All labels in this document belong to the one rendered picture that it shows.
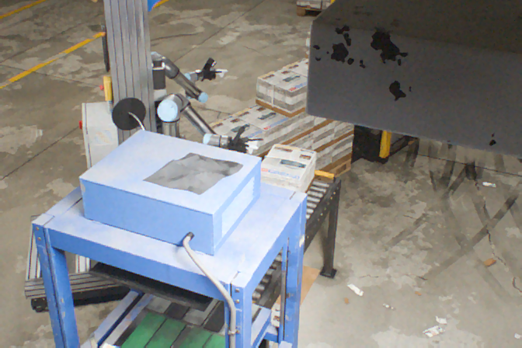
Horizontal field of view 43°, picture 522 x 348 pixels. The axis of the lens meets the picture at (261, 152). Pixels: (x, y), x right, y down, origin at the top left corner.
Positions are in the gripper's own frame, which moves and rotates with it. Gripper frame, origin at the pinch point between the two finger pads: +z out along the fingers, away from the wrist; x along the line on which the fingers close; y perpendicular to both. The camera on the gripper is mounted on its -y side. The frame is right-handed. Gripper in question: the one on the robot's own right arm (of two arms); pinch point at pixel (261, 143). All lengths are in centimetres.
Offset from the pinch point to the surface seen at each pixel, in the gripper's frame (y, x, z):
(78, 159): 103, -161, -203
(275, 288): 55, 67, 24
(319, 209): 43, -8, 38
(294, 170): 19.4, -9.7, 19.6
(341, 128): 50, -181, 36
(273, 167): 19.1, -9.7, 6.4
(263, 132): 29, -94, -16
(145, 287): 12, 144, -18
